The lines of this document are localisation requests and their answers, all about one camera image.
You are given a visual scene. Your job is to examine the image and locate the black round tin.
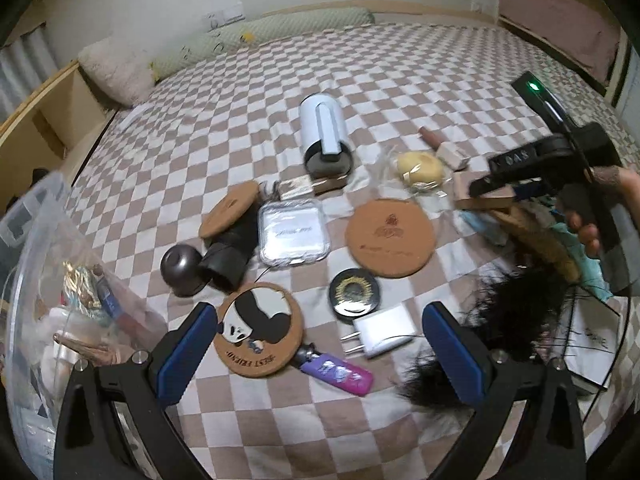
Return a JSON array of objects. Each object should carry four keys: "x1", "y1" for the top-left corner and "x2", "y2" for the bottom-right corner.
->
[{"x1": 327, "y1": 268, "x2": 385, "y2": 318}]

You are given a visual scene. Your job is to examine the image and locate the small pale pink box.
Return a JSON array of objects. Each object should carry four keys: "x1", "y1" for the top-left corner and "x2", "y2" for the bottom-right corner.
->
[{"x1": 436, "y1": 141, "x2": 471, "y2": 171}]

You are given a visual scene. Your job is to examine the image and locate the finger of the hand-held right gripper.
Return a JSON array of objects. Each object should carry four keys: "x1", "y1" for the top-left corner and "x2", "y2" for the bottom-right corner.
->
[
  {"x1": 489, "y1": 135, "x2": 583, "y2": 177},
  {"x1": 469, "y1": 172, "x2": 557, "y2": 200}
]

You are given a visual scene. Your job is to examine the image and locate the wooden bedside shelf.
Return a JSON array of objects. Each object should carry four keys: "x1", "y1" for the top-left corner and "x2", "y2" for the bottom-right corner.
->
[{"x1": 0, "y1": 60, "x2": 118, "y2": 221}]

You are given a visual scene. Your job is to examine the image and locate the white charger plug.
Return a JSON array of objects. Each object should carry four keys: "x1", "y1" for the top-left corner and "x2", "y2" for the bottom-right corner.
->
[{"x1": 340, "y1": 302, "x2": 416, "y2": 360}]

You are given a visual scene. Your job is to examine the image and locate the clear plastic storage box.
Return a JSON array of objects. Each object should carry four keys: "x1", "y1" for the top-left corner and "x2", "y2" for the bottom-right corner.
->
[{"x1": 0, "y1": 172, "x2": 168, "y2": 480}]

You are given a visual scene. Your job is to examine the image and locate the wooden comb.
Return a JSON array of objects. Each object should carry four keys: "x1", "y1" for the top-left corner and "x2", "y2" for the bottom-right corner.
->
[{"x1": 487, "y1": 205, "x2": 582, "y2": 283}]

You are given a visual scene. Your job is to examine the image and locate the black flat box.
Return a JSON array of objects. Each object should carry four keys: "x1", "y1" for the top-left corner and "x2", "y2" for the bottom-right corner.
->
[{"x1": 565, "y1": 300, "x2": 628, "y2": 396}]

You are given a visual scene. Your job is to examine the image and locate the brown rectangular box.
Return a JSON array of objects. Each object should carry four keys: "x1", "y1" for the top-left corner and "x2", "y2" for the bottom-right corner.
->
[{"x1": 454, "y1": 170, "x2": 518, "y2": 211}]

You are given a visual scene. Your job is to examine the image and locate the white curtain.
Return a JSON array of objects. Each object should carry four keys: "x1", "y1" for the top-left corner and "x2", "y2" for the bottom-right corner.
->
[{"x1": 0, "y1": 25, "x2": 56, "y2": 121}]

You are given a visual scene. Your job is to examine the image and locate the gold foil ornament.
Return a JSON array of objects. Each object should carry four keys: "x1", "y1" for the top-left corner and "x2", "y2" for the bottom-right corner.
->
[{"x1": 60, "y1": 260, "x2": 101, "y2": 306}]

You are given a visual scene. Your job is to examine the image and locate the cork coaster with logo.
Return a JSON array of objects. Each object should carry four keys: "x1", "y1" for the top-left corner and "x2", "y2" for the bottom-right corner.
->
[{"x1": 345, "y1": 199, "x2": 436, "y2": 278}]

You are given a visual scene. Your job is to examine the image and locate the green bolster pillow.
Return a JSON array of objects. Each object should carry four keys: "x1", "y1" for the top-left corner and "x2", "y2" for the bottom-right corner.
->
[{"x1": 150, "y1": 6, "x2": 376, "y2": 81}]

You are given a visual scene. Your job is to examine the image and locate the black cylinder cup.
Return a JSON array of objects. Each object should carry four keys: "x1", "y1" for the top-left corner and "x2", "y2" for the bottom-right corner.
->
[{"x1": 199, "y1": 202, "x2": 263, "y2": 291}]

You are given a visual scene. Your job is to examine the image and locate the white cylindrical appliance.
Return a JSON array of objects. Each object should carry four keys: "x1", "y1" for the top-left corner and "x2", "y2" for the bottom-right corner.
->
[{"x1": 299, "y1": 96, "x2": 353, "y2": 181}]

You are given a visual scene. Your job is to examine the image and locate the wooden alcove frame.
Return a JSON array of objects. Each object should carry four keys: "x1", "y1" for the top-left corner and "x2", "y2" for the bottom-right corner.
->
[{"x1": 497, "y1": 0, "x2": 633, "y2": 98}]

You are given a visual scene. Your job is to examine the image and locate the person's right hand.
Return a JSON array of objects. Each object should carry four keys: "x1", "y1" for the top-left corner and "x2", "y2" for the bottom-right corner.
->
[{"x1": 565, "y1": 164, "x2": 640, "y2": 261}]

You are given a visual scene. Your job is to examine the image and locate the fluffy white pillow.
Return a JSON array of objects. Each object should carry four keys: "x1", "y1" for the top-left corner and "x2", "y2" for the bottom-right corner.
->
[{"x1": 77, "y1": 37, "x2": 156, "y2": 107}]

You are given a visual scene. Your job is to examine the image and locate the small silver box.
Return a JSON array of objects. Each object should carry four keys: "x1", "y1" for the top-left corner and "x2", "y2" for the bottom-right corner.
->
[{"x1": 277, "y1": 177, "x2": 315, "y2": 200}]

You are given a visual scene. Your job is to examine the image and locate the clear plastic case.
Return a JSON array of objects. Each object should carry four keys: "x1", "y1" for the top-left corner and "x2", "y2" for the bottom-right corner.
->
[{"x1": 257, "y1": 197, "x2": 331, "y2": 267}]

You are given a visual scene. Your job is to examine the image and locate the plain cork coaster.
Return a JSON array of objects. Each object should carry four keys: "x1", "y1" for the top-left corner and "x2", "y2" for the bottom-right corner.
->
[{"x1": 199, "y1": 181, "x2": 260, "y2": 238}]

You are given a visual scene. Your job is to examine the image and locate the yellow puff in clear bag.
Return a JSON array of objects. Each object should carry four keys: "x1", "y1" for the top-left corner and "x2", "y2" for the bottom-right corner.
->
[{"x1": 372, "y1": 145, "x2": 451, "y2": 211}]

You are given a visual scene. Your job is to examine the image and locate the white paper slip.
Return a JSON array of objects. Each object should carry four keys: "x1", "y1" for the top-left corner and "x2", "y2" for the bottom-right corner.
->
[{"x1": 119, "y1": 105, "x2": 151, "y2": 128}]

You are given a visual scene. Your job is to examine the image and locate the wooden bed rail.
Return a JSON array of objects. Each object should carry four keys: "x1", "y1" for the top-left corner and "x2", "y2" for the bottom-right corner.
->
[{"x1": 260, "y1": 2, "x2": 501, "y2": 26}]

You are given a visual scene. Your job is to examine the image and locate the dark metallic dome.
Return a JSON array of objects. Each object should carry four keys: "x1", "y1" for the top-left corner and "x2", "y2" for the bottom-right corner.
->
[{"x1": 160, "y1": 245, "x2": 205, "y2": 295}]

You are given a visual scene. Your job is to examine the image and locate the panda cork coaster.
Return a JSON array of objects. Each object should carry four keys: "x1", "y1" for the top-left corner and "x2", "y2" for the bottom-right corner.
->
[{"x1": 212, "y1": 282, "x2": 304, "y2": 376}]

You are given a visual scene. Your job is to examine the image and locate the teal wet wipes pack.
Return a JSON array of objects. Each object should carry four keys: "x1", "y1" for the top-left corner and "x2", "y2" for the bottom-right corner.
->
[{"x1": 550, "y1": 225, "x2": 613, "y2": 301}]

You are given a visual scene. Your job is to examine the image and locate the checkered bedsheet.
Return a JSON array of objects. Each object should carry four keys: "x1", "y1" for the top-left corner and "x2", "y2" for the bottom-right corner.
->
[{"x1": 65, "y1": 22, "x2": 640, "y2": 480}]

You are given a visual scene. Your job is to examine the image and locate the purple lighter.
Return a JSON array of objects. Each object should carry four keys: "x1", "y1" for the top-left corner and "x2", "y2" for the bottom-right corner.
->
[{"x1": 295, "y1": 342, "x2": 375, "y2": 398}]

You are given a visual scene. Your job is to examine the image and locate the white wall switches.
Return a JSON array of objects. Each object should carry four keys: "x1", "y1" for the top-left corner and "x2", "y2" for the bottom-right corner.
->
[{"x1": 202, "y1": 7, "x2": 246, "y2": 28}]

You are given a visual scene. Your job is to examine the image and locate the black hair wig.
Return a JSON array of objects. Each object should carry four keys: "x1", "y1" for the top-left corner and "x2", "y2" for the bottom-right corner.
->
[{"x1": 397, "y1": 267, "x2": 608, "y2": 411}]

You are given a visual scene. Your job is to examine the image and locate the pink blanket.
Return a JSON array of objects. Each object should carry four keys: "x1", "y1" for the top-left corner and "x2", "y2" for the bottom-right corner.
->
[{"x1": 500, "y1": 0, "x2": 623, "y2": 78}]

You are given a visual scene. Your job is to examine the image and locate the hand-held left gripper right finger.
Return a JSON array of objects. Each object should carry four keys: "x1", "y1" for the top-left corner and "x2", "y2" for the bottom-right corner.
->
[{"x1": 422, "y1": 301, "x2": 586, "y2": 480}]

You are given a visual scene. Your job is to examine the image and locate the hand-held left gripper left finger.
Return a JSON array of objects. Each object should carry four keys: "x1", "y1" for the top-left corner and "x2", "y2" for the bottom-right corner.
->
[{"x1": 52, "y1": 301, "x2": 218, "y2": 480}]

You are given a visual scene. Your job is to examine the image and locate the blue blister pack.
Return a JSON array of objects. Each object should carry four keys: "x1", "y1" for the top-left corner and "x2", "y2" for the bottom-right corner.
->
[{"x1": 460, "y1": 209, "x2": 511, "y2": 246}]

